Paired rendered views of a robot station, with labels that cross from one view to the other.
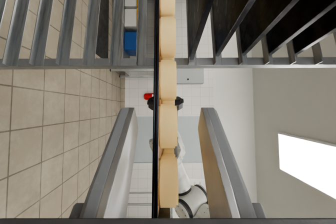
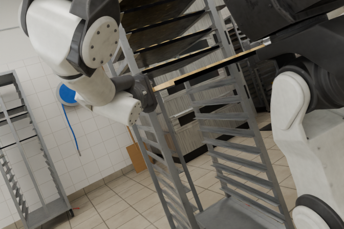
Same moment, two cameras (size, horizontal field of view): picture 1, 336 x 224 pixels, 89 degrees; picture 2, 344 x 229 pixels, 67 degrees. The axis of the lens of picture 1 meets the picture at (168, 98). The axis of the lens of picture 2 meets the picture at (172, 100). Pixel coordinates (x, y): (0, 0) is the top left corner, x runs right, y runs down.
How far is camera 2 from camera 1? 83 cm
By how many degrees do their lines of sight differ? 60
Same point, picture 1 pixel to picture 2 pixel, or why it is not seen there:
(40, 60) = (257, 149)
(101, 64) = (244, 108)
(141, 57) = (232, 81)
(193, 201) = not seen: outside the picture
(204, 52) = not seen: outside the picture
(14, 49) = (258, 165)
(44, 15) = (238, 146)
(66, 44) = (244, 132)
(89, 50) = (241, 116)
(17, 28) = (249, 163)
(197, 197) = not seen: outside the picture
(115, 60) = (239, 98)
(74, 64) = (251, 126)
